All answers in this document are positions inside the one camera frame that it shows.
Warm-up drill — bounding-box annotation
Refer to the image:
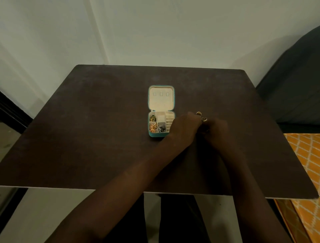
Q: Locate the person's right hand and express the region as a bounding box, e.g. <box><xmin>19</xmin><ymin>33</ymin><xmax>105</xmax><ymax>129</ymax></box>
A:
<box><xmin>200</xmin><ymin>117</ymin><xmax>240</xmax><ymax>158</ymax></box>

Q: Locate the person's left hand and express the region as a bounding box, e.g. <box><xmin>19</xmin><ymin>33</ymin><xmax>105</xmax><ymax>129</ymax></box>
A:
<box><xmin>165</xmin><ymin>112</ymin><xmax>203</xmax><ymax>151</ymax></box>

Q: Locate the teal jewellery box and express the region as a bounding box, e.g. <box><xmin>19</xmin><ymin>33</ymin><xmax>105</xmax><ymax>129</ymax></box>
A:
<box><xmin>148</xmin><ymin>85</ymin><xmax>176</xmax><ymax>138</ymax></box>

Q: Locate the person's right forearm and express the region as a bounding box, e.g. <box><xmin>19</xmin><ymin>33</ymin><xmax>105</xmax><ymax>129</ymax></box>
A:
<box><xmin>220</xmin><ymin>145</ymin><xmax>293</xmax><ymax>243</ymax></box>

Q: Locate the person's left forearm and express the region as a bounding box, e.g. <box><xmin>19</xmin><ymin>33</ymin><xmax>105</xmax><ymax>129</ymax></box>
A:
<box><xmin>45</xmin><ymin>140</ymin><xmax>190</xmax><ymax>243</ymax></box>

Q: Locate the person's right leg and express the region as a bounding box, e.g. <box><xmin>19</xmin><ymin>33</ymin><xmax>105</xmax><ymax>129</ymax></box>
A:
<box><xmin>159</xmin><ymin>194</ymin><xmax>210</xmax><ymax>243</ymax></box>

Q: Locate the person's leg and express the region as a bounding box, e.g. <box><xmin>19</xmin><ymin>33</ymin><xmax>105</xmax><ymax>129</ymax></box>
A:
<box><xmin>159</xmin><ymin>194</ymin><xmax>210</xmax><ymax>243</ymax></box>
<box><xmin>110</xmin><ymin>192</ymin><xmax>145</xmax><ymax>243</ymax></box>

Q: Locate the person's left leg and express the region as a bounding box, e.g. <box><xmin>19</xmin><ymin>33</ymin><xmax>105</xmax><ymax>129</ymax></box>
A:
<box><xmin>110</xmin><ymin>192</ymin><xmax>145</xmax><ymax>243</ymax></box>

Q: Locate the orange patterned cloth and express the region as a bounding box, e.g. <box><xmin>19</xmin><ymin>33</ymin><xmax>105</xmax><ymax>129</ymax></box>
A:
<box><xmin>274</xmin><ymin>133</ymin><xmax>320</xmax><ymax>243</ymax></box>

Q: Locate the black door frame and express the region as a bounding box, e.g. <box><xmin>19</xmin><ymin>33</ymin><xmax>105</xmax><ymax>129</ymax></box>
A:
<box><xmin>0</xmin><ymin>91</ymin><xmax>33</xmax><ymax>221</ymax></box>

